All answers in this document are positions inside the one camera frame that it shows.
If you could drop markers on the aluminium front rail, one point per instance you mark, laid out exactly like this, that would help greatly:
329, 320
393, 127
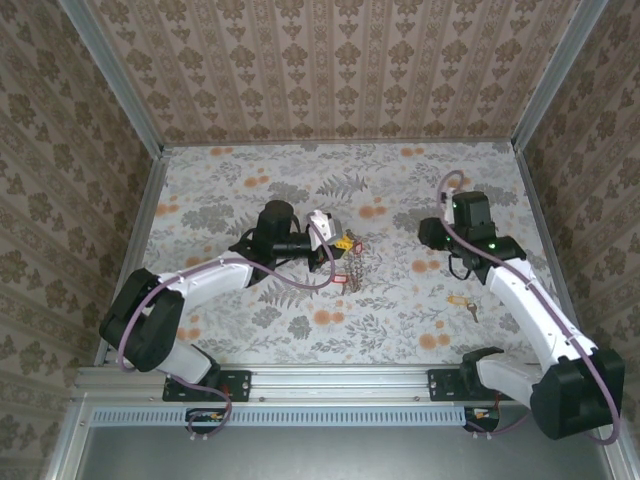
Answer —
340, 382

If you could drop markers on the brass key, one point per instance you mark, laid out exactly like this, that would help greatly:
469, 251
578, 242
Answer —
473, 315

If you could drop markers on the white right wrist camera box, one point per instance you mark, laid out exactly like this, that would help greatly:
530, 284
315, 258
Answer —
448, 212

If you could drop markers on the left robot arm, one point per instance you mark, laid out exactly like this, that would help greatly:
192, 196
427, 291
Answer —
210, 277

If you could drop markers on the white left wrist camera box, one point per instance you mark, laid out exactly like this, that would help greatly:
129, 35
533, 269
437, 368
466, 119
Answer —
322, 225

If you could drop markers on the aluminium corner post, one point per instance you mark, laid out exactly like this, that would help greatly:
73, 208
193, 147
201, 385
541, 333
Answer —
115, 80
555, 80

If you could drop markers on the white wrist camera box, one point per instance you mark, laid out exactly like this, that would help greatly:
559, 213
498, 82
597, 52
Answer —
448, 212
322, 225

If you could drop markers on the grey metal panel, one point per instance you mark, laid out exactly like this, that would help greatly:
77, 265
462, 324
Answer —
340, 455

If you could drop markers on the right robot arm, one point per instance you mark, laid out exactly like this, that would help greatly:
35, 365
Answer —
520, 310

